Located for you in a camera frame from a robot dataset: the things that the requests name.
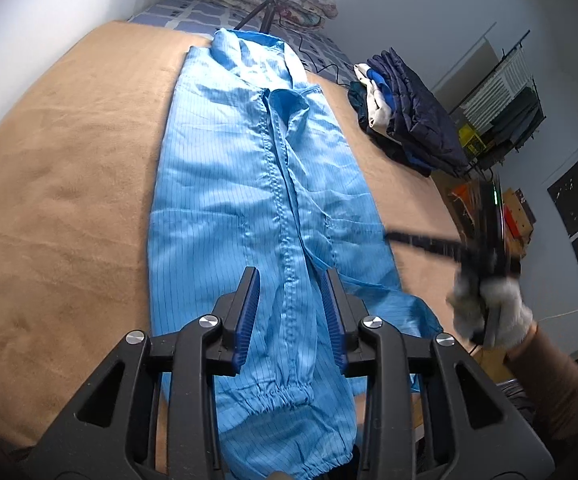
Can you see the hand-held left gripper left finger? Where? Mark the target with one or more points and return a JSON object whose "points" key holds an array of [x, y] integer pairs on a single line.
{"points": [[249, 320]]}

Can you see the blue checkered bed sheet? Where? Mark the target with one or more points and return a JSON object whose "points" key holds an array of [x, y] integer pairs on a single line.
{"points": [[179, 12]]}

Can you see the white striped towel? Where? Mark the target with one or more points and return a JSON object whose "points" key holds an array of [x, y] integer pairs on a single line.
{"points": [[499, 85]]}

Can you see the cardboard box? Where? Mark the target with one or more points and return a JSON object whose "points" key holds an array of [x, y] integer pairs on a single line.
{"points": [[516, 210]]}

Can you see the dark hanging clothes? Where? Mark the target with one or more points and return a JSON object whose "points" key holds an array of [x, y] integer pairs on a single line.
{"points": [[516, 115]]}

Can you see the pile of dark folded clothes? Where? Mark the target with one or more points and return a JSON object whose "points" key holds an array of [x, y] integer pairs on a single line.
{"points": [[419, 110]]}

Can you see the yellow plastic crate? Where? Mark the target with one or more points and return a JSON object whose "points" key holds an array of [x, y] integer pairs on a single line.
{"points": [[470, 137]]}

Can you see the tan blanket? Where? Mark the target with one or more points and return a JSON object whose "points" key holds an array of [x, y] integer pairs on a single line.
{"points": [[69, 160]]}

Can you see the blue zip coat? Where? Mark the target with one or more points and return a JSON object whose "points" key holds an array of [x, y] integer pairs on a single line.
{"points": [[229, 185]]}

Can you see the black metal clothes rack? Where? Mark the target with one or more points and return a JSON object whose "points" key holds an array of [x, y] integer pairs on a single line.
{"points": [[535, 95]]}

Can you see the black tripod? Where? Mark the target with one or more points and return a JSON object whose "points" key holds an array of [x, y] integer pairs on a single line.
{"points": [[269, 5]]}

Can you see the person's right hand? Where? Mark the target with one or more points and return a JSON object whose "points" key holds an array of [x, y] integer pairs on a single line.
{"points": [[514, 310]]}

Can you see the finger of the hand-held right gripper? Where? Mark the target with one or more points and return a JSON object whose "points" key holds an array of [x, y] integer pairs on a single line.
{"points": [[429, 245]]}

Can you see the person's right forearm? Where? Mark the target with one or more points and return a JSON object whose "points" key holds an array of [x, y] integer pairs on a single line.
{"points": [[554, 380]]}

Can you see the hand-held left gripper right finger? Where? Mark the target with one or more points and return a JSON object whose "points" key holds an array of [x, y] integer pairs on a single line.
{"points": [[334, 320]]}

